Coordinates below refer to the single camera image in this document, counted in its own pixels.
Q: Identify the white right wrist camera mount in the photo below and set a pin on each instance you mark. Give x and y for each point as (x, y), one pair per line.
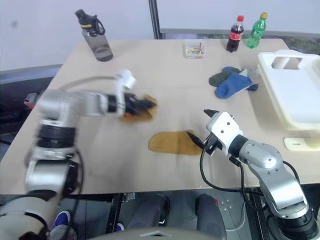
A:
(225, 130)

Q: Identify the green soda bottle yellow cap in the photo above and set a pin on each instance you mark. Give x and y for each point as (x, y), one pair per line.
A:
(255, 33)

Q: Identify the cola bottle red cap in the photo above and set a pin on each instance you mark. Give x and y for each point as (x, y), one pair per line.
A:
(234, 38)

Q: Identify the white plastic bin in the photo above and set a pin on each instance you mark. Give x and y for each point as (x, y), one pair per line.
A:
(292, 95)

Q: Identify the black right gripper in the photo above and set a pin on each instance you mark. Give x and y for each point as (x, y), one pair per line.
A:
(212, 144)

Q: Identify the grey window sill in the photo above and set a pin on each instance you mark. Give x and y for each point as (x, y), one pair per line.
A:
(282, 32)

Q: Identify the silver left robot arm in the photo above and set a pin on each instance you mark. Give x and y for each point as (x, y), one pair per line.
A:
(62, 105)

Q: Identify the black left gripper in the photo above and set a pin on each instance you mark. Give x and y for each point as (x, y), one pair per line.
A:
(130, 105)

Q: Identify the black table leg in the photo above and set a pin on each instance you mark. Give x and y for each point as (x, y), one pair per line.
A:
(114, 215)
(255, 217)

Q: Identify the dark green sock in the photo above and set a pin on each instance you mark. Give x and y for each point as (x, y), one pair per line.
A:
(218, 78)

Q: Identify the dark grey rounded shape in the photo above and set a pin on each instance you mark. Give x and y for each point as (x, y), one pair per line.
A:
(210, 215)
(147, 212)

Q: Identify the mustard yellow sock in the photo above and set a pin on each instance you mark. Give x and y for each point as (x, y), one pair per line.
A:
(170, 145)
(150, 116)

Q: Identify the small clear plastic box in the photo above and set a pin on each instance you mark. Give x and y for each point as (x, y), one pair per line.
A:
(195, 50)

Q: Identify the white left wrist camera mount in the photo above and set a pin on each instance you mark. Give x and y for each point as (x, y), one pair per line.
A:
(123, 78)

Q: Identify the red and grey device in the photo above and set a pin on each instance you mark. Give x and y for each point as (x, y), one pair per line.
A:
(31, 98)

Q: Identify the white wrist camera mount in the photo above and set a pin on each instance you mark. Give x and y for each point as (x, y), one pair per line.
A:
(225, 130)
(123, 78)

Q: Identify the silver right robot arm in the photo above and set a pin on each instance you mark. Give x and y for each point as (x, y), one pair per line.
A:
(270, 160)

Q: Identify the black vertical post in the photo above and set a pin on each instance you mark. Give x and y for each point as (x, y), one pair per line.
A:
(154, 18)

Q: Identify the grey sports water bottle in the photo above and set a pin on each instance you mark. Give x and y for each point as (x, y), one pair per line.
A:
(98, 42)

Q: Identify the blue shoe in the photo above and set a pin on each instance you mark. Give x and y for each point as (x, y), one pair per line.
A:
(62, 218)
(120, 226)

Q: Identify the grey robot torso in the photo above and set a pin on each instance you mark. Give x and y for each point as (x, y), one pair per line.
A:
(155, 234)

